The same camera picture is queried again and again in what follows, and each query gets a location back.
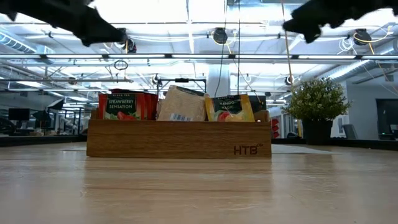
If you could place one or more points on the black computer case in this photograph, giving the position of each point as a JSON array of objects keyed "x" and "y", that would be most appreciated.
[{"x": 259, "y": 104}]

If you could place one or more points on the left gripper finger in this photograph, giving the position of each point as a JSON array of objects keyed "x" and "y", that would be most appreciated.
[{"x": 99, "y": 29}]

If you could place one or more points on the orange tea packet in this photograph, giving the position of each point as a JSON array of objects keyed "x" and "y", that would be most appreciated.
[{"x": 230, "y": 109}]

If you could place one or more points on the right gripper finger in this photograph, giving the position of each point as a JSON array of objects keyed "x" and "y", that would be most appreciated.
[{"x": 303, "y": 21}]

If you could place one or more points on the dark wall screen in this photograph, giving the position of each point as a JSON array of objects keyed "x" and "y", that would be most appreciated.
[{"x": 387, "y": 118}]

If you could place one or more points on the potted green plant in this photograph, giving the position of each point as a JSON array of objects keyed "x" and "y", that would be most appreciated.
[{"x": 317, "y": 102}]

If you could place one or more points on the beige vanilla tea packet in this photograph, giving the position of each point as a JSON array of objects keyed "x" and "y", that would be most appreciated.
[{"x": 183, "y": 104}]

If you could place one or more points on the black monitor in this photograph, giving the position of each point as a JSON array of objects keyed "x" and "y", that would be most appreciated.
[{"x": 19, "y": 114}]

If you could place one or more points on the black metal frame stand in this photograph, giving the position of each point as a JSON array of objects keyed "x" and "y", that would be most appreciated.
[{"x": 183, "y": 80}]

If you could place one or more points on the wooden tea organizer box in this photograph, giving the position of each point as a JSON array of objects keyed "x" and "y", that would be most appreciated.
[{"x": 177, "y": 140}]

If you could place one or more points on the red strawberry tea packet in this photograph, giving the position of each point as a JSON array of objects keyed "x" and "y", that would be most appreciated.
[
  {"x": 154, "y": 105},
  {"x": 122, "y": 105},
  {"x": 148, "y": 105}
]

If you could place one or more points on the red stacked object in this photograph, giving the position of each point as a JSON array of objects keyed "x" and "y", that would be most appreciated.
[{"x": 275, "y": 128}]

